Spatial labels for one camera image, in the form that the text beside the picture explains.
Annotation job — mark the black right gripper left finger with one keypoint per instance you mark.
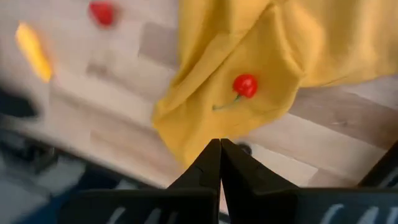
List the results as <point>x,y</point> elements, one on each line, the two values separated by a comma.
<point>205,174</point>

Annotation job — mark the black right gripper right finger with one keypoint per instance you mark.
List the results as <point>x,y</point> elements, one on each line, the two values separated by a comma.
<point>248,186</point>

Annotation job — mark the red toy cherry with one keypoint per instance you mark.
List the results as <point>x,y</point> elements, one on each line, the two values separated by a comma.
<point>245,85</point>

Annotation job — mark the red toy raspberry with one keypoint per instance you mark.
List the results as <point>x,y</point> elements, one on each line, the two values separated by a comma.
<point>102,14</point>

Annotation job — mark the yellow toy banana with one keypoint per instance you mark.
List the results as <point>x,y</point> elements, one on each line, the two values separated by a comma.
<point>32,49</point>

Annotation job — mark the yellow cloth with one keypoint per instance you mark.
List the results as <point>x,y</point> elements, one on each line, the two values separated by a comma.
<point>280,46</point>

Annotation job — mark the black cloth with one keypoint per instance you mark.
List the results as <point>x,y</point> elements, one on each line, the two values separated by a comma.
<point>15,105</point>

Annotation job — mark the black aluminium table frame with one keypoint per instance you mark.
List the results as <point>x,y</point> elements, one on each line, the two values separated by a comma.
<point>382,168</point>

